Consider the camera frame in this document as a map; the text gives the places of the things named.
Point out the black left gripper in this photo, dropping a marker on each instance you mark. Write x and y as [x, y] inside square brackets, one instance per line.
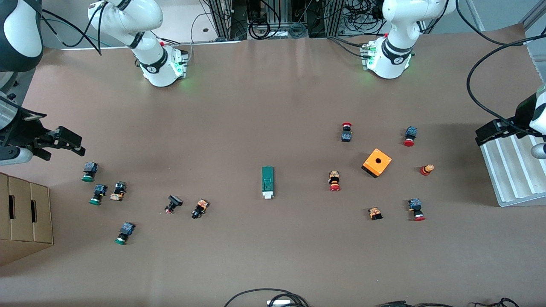
[521, 115]

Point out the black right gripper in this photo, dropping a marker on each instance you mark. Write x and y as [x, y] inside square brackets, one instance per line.
[23, 128]

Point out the green load switch white lever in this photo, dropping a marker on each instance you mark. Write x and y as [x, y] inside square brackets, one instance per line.
[268, 179]

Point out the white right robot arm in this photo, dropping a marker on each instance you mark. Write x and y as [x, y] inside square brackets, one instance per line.
[149, 17]

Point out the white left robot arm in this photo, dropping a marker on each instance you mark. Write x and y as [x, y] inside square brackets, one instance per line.
[396, 25]

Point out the grey ribbed plastic tray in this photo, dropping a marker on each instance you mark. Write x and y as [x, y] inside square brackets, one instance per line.
[512, 170]

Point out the black button orange contact block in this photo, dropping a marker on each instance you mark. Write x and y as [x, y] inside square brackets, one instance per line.
[118, 192]

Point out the red yellow emergency button head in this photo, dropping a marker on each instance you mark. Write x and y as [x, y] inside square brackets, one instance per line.
[426, 170]

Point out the brown cardboard box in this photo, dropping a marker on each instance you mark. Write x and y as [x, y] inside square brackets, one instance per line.
[25, 221]

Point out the black square pushbutton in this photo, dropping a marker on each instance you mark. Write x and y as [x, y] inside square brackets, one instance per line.
[174, 201]

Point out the grey aluminium profile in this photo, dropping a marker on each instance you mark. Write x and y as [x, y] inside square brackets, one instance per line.
[535, 13]

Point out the black selector orange contact block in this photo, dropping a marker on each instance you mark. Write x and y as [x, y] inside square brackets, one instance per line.
[200, 207]

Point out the red button orange contact block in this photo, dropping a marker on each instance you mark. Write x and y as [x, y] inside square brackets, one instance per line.
[334, 179]

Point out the white board with hole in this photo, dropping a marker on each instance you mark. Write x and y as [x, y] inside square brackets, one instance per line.
[198, 21]

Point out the aluminium equipment rack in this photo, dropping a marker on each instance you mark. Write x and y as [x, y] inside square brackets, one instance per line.
[224, 17]

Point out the brown paper table cover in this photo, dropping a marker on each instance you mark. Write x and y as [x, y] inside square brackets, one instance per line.
[273, 106]

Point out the white plug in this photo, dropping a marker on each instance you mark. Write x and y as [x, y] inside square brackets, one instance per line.
[279, 302]

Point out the green pushbutton switch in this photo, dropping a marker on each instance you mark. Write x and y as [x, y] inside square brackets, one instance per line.
[98, 192]
[89, 170]
[126, 231]

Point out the red pushbutton switch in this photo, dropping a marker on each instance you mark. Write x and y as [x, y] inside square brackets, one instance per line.
[410, 133]
[346, 136]
[415, 207]

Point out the orange button enclosure box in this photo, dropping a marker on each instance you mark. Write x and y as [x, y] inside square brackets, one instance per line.
[371, 164]

